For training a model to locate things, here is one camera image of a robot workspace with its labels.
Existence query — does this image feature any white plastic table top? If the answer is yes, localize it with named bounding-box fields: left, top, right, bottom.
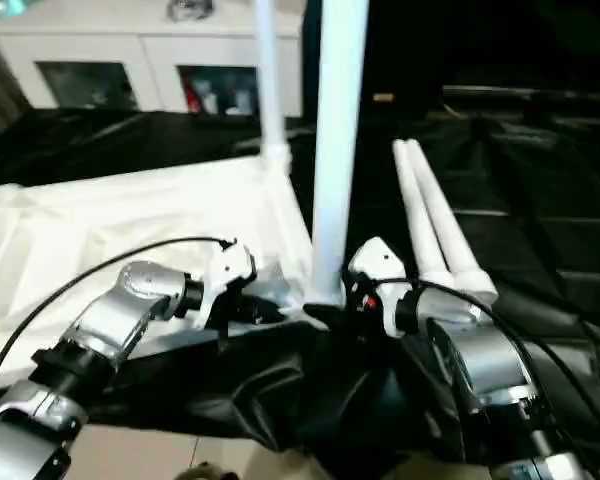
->
left=0, top=148, right=342, bottom=392

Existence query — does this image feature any black mat cloth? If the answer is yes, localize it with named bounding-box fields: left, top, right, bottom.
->
left=0, top=104, right=600, bottom=480

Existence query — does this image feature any white glass-door cabinet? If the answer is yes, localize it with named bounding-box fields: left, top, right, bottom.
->
left=0, top=19, right=307, bottom=120

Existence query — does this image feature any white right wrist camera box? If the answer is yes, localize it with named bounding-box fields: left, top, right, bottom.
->
left=346, top=236, right=410, bottom=340

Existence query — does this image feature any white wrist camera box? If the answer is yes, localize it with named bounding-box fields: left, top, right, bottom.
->
left=346, top=236, right=410, bottom=340
left=193, top=241, right=260, bottom=332

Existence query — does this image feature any grey bundle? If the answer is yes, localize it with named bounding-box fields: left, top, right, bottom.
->
left=166, top=0, right=215, bottom=25

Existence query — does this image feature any grey metal bar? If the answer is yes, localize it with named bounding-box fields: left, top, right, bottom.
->
left=442, top=83, right=600, bottom=104

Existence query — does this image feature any white plastic table leg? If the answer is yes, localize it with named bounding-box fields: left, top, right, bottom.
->
left=251, top=0, right=292, bottom=175
left=308, top=0, right=372, bottom=310
left=391, top=139, right=455, bottom=290
left=403, top=138, right=500, bottom=305

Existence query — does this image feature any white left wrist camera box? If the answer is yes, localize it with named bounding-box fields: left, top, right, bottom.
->
left=193, top=241, right=260, bottom=332

